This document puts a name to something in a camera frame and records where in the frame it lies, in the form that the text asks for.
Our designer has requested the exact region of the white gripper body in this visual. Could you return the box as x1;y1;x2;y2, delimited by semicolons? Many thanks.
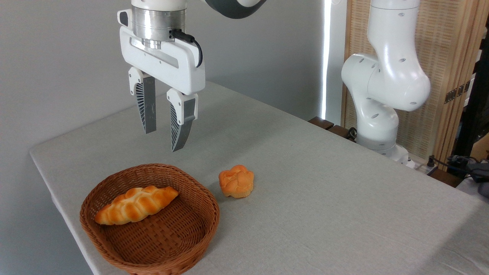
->
118;10;206;96

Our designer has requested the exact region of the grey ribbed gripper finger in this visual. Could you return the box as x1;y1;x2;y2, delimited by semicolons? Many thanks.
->
167;88;198;152
128;67;157;134

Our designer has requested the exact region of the flower-shaped bread roll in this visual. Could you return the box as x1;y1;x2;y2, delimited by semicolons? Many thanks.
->
219;165;254;199

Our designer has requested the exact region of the long braided bread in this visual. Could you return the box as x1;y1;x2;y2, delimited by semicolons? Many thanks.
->
94;186;179;225

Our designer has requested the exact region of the brown wicker basket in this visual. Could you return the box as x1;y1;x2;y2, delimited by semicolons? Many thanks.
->
79;163;220;275

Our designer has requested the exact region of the white vertical light strip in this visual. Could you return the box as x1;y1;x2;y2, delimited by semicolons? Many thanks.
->
321;0;331;120

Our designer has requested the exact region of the grey tablecloth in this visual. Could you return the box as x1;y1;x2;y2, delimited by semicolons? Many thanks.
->
29;80;489;275

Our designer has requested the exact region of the bamboo folding screen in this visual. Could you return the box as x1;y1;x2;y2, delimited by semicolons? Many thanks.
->
341;0;489;165

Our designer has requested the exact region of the metal screen hinge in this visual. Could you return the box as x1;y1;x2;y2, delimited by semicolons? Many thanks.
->
444;80;471;104

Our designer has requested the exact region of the black upright stand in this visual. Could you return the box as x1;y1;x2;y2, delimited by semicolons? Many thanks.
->
455;19;489;157

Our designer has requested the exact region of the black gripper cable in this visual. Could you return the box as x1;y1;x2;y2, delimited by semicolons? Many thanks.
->
170;29;203;68

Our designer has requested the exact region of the black cables and adapter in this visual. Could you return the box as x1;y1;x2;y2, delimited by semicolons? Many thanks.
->
425;154;489;197

